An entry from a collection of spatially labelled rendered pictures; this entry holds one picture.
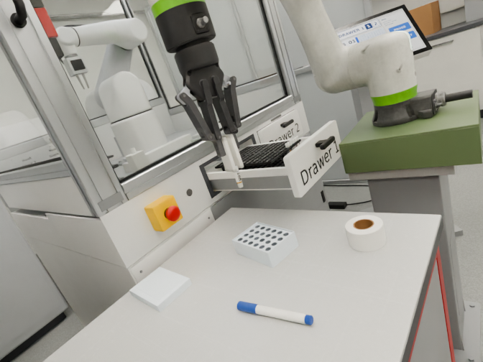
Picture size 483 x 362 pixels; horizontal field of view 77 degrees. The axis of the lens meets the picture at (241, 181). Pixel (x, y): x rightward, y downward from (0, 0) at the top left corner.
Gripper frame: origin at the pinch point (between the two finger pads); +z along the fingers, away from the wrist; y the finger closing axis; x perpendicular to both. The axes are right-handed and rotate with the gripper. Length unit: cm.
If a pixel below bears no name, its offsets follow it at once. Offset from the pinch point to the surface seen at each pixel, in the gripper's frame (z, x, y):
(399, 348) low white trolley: 24.4, -32.5, -6.6
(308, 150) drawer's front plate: 9.3, 2.2, 24.6
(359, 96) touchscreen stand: 15, 44, 119
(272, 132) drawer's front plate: 10, 38, 47
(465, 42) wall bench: 21, 55, 320
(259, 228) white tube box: 20.7, 4.4, 4.1
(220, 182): 13.7, 27.5, 11.4
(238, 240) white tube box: 21.2, 6.3, -1.3
